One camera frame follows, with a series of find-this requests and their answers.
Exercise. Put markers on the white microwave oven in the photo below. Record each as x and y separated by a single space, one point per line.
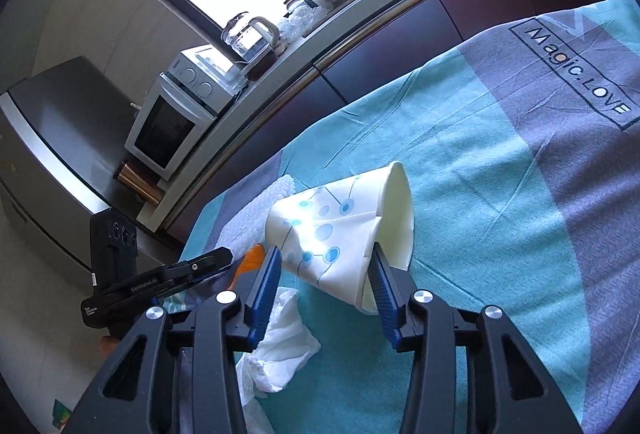
165 134

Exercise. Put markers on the teal grey printed tablecloth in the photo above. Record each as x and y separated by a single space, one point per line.
500 214

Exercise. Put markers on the white crumpled tissue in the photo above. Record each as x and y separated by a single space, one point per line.
285 344

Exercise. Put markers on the copper bottle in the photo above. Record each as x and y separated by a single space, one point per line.
140 184

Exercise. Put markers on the dark red kitchen cabinets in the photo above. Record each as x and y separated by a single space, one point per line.
400 29

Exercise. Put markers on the glass electric kettle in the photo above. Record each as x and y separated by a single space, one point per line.
245 34

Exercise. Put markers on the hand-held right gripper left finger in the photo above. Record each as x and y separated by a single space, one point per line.
265 294

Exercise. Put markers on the clear plastic bag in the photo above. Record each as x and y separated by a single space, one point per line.
300 16

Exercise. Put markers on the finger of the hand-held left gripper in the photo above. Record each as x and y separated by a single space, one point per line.
205 264

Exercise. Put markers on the orange peel piece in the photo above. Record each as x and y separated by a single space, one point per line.
252 259

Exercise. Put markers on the white foam fruit net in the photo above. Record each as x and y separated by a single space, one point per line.
250 214

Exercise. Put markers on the white paper cup blue print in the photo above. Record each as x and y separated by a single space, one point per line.
330 234

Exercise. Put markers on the grey refrigerator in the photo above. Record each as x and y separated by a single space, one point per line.
55 139

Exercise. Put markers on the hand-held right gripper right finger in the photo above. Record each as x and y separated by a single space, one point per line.
382 289

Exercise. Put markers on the green packet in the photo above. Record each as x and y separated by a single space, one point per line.
62 416

